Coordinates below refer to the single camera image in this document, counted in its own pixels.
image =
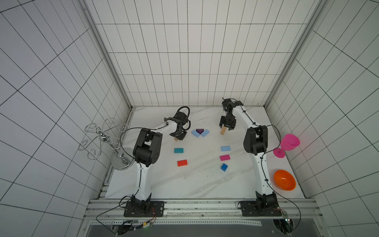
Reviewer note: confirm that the aluminium mounting rail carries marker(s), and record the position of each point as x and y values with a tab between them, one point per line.
113	209

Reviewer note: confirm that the dark blue cube block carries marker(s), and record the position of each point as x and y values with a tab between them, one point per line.
224	167

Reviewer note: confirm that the magenta block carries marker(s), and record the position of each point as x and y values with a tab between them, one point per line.
225	158

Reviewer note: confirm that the light blue block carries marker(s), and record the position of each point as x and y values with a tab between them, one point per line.
195	133
225	148
205	132

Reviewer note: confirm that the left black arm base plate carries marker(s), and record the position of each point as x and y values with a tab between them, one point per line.
155	209

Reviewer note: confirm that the red block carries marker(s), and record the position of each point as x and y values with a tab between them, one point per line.
182	163

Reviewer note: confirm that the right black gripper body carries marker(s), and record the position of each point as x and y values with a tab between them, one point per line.
226	124

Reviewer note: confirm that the orange plastic bowl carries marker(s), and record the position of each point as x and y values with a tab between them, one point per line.
285	180

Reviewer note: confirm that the chrome cup holder rack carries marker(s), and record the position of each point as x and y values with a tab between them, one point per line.
98	138

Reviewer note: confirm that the teal block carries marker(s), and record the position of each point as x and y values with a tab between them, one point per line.
178	150

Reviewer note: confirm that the pink plastic goblet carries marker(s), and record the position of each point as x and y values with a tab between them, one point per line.
288	143

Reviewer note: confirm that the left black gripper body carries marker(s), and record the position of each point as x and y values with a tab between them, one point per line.
179	134

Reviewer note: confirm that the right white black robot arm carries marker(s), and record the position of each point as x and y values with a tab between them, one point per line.
255	144

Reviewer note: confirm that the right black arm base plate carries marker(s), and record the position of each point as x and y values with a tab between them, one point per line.
254	209

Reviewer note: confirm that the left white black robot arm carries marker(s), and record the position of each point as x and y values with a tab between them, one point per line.
147	149

